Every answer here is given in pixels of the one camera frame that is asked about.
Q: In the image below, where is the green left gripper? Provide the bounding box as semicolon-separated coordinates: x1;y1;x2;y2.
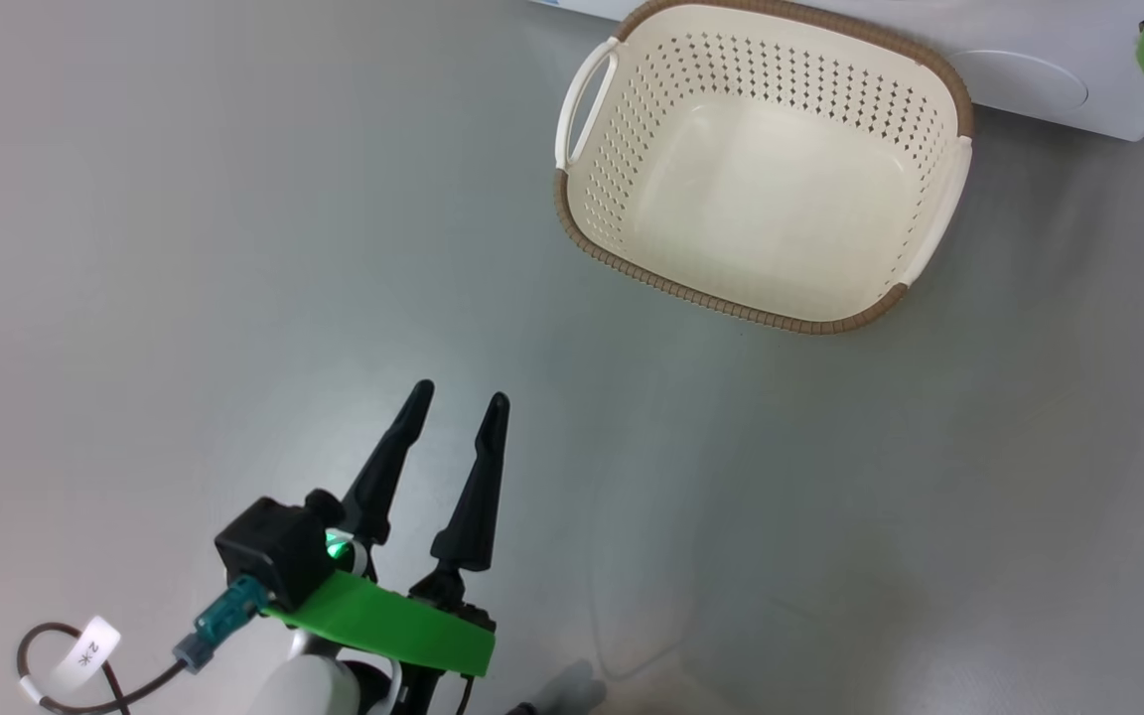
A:
264;379;511;678

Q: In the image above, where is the white front-load washing machine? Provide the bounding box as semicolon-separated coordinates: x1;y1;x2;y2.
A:
532;0;1144;142

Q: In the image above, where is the cream laundry basket brown rim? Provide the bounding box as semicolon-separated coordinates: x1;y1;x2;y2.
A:
552;0;975;336

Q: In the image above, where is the round white filter cover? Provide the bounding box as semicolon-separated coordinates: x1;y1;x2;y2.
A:
949;50;1089;112

